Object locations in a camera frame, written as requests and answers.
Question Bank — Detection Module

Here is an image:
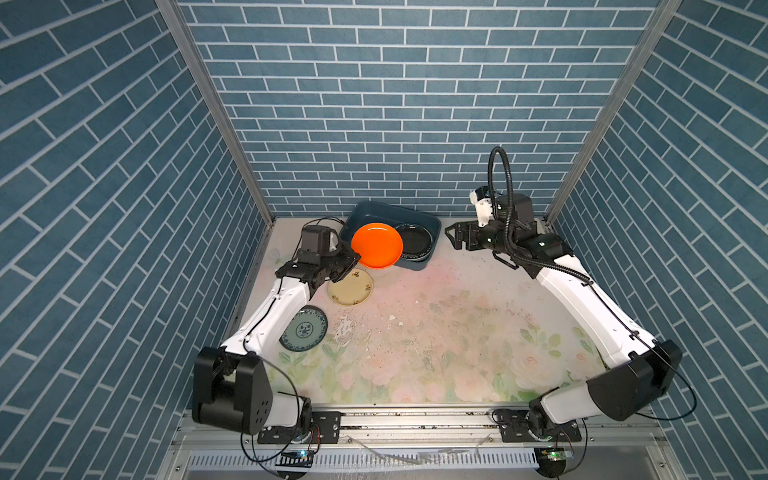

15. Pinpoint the orange plate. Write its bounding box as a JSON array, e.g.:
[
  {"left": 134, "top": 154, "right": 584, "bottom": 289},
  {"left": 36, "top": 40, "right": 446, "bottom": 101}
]
[{"left": 351, "top": 223, "right": 403, "bottom": 269}]

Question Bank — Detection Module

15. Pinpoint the aluminium front rail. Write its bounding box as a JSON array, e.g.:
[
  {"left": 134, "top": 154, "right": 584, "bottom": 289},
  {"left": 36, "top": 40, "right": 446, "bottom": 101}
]
[{"left": 158, "top": 404, "right": 684, "bottom": 479}]

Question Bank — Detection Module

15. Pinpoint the black plate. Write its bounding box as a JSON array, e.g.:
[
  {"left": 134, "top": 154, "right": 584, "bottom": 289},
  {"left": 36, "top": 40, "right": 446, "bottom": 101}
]
[{"left": 395, "top": 224, "right": 432, "bottom": 261}]

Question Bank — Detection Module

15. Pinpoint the yellow floral plate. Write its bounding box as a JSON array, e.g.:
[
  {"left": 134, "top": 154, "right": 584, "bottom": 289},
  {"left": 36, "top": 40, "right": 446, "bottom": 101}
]
[{"left": 327, "top": 268, "right": 374, "bottom": 306}]

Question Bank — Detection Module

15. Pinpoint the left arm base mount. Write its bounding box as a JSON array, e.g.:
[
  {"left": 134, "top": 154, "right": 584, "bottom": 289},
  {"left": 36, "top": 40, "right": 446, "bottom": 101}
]
[{"left": 257, "top": 410, "right": 342, "bottom": 445}]

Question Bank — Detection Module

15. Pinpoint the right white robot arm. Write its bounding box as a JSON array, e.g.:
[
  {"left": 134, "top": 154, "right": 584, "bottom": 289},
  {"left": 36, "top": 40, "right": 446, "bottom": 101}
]
[{"left": 445, "top": 186, "right": 682, "bottom": 436}]

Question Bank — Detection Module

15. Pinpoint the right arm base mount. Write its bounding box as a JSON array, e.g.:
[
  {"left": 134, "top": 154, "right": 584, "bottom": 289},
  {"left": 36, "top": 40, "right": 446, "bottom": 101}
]
[{"left": 490, "top": 408, "right": 582, "bottom": 443}]

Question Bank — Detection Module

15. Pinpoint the teal plastic bin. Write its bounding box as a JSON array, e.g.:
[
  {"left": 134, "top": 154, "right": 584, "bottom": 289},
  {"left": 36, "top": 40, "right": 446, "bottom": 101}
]
[{"left": 340, "top": 200, "right": 441, "bottom": 271}]

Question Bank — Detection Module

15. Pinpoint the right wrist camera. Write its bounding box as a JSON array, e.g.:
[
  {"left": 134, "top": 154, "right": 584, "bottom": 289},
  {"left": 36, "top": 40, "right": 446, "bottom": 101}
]
[{"left": 469, "top": 185, "right": 494, "bottom": 227}]

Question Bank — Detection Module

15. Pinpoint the teal patterned plate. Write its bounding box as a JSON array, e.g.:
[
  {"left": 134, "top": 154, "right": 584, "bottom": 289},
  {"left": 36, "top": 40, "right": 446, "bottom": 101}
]
[{"left": 280, "top": 305, "right": 329, "bottom": 352}]

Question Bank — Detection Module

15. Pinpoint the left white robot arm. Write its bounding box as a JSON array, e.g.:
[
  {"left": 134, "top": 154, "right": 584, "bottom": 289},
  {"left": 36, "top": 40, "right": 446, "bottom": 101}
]
[{"left": 192, "top": 225, "right": 360, "bottom": 437}]

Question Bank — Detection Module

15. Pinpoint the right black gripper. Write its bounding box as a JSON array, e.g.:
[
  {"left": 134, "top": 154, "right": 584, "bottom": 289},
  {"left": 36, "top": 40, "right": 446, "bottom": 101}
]
[{"left": 444, "top": 222, "right": 511, "bottom": 259}]

